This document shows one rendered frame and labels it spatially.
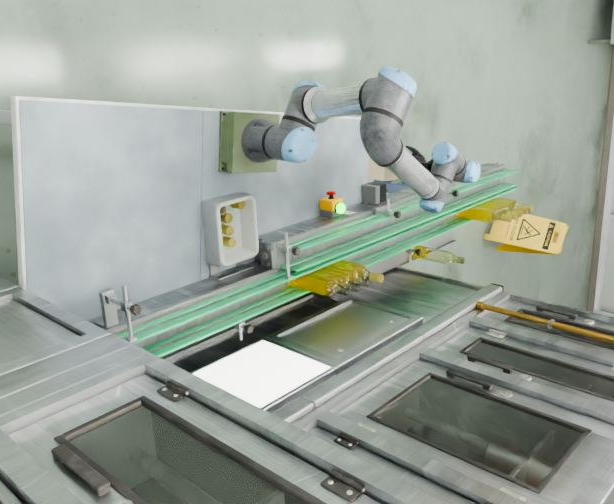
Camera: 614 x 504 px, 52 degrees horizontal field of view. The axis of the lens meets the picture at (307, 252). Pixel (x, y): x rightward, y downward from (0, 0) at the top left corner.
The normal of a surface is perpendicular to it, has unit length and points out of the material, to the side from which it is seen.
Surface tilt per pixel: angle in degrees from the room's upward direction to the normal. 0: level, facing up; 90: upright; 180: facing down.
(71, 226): 0
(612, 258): 90
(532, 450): 90
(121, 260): 0
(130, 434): 90
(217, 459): 90
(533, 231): 75
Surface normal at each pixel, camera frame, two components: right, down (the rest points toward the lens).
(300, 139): 0.66, 0.32
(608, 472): -0.04, -0.95
